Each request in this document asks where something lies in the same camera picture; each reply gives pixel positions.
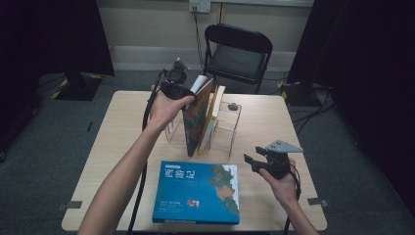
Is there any hand-held gripper cable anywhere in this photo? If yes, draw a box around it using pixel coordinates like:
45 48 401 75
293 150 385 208
283 163 302 235
126 69 165 235

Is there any left hand-held gripper cable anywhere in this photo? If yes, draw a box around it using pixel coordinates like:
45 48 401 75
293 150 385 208
126 69 165 235

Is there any black socket cable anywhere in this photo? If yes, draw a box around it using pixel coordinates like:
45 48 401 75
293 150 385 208
193 11 209 79

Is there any black floor cable bundle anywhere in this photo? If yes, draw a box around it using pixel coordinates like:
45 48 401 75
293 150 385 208
292 87 336 136

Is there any black folding chair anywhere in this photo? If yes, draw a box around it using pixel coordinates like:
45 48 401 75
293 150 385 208
201 23 273 95

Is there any person's right hand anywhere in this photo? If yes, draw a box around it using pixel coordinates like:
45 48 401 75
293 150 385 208
258 158 300 211

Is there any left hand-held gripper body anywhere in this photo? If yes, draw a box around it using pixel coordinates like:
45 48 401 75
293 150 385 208
160 58 194 101

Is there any right hand-held gripper cable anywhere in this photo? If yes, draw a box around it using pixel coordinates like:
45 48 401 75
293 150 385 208
283 163 302 235

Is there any clear acrylic book rack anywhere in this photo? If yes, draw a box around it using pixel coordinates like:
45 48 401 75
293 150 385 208
164 97 243 158

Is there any yellow book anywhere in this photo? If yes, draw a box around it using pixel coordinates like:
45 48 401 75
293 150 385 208
197 85 226 156

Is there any black curtain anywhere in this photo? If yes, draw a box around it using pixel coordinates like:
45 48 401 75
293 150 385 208
287 0 415 216
0 0 115 155

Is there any blue book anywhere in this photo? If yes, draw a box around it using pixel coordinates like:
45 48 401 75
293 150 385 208
152 160 241 225

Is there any red illustrated book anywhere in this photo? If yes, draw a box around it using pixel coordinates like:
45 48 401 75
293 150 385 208
181 74 214 158

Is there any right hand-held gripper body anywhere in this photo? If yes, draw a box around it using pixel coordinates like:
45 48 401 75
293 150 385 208
257 139 304 180

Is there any white wall socket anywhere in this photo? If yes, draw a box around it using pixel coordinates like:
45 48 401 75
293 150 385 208
189 0 212 14

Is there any black stand base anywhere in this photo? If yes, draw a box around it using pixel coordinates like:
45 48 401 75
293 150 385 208
51 71 105 102
278 81 324 107

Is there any grey tape piece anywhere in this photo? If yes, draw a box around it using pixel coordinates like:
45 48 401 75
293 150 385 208
57 200 83 212
307 197 330 209

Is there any person's left hand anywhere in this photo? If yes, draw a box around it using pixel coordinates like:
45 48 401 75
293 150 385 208
148 85 196 132

